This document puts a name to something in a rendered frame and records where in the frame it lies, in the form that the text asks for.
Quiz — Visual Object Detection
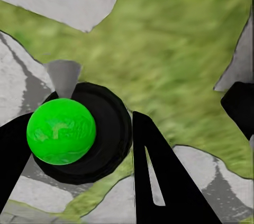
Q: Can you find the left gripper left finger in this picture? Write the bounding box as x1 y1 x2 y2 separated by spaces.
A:
0 113 33 210

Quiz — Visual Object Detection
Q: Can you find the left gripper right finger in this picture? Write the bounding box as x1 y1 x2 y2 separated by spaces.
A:
131 111 222 224

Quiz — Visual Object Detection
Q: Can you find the insectifuge atomizer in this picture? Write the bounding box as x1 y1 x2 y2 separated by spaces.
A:
26 60 133 185

